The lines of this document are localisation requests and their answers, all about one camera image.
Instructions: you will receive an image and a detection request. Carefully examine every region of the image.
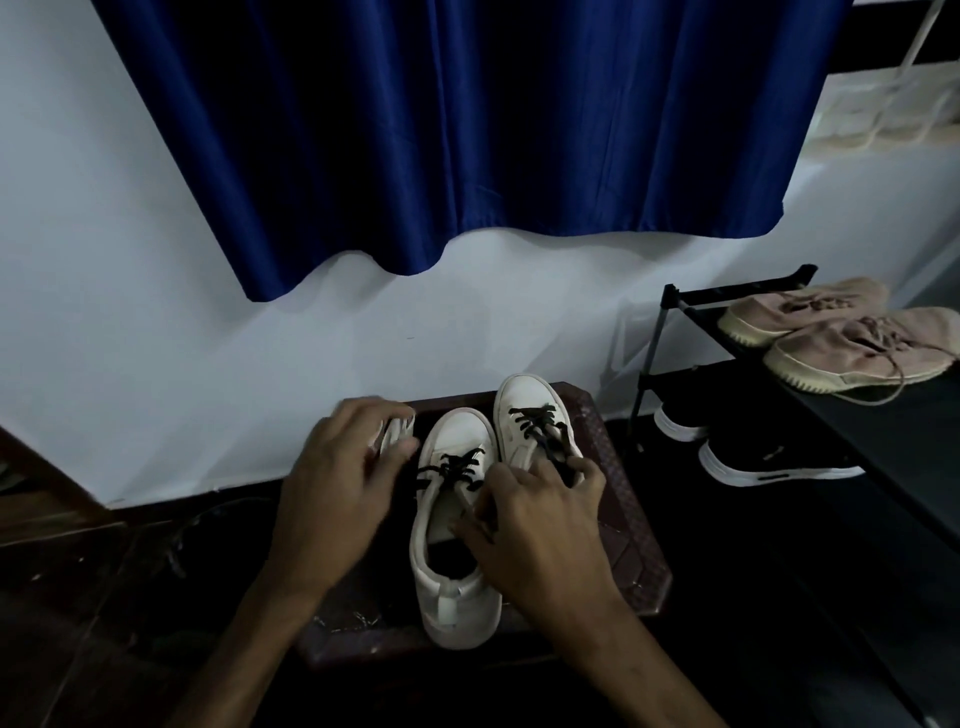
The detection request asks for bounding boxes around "person's right hand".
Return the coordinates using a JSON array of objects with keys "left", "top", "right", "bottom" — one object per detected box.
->
[{"left": 449, "top": 457, "right": 624, "bottom": 639}]

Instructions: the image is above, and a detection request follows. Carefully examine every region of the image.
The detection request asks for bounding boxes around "person's left hand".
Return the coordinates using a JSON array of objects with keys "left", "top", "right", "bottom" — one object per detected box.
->
[{"left": 266, "top": 397, "right": 420, "bottom": 601}]

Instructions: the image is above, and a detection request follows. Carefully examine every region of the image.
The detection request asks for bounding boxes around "white shoelace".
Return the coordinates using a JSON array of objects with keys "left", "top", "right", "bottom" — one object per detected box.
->
[{"left": 372, "top": 412, "right": 418, "bottom": 460}]

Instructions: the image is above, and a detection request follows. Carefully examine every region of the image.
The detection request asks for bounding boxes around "black shoelace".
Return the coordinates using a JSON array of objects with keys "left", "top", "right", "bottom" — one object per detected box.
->
[
  {"left": 508, "top": 404, "right": 583, "bottom": 485},
  {"left": 416, "top": 448, "right": 489, "bottom": 541}
]

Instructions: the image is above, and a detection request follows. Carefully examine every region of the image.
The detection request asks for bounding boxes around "dark brown plastic stool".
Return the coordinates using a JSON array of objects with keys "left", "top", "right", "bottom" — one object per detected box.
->
[{"left": 292, "top": 382, "right": 674, "bottom": 669}]

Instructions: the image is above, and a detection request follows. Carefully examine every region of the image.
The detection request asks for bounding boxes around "black sneaker white sole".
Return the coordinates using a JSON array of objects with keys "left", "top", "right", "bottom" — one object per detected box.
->
[
  {"left": 653, "top": 374, "right": 721, "bottom": 444},
  {"left": 698, "top": 427, "right": 868, "bottom": 489}
]

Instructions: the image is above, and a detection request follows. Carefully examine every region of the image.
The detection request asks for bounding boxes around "pink sneaker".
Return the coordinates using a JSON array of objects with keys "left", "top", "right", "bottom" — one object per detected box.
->
[
  {"left": 717, "top": 277, "right": 890, "bottom": 348},
  {"left": 763, "top": 307, "right": 960, "bottom": 406}
]

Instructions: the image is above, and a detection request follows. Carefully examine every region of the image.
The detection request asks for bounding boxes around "black shoe rack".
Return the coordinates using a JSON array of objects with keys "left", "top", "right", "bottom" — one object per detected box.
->
[{"left": 628, "top": 263, "right": 960, "bottom": 728}]

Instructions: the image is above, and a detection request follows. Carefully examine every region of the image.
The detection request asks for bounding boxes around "blue curtain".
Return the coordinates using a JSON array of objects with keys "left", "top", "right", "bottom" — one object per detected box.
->
[{"left": 91, "top": 0, "right": 856, "bottom": 304}]

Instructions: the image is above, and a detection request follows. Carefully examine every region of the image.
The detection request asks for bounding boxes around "white window grille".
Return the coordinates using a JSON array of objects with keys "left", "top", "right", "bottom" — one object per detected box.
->
[{"left": 809, "top": 0, "right": 960, "bottom": 151}]

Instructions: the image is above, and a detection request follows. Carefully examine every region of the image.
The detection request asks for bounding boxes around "brown wooden door frame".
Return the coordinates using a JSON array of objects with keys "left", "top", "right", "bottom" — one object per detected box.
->
[{"left": 0, "top": 423, "right": 129, "bottom": 541}]

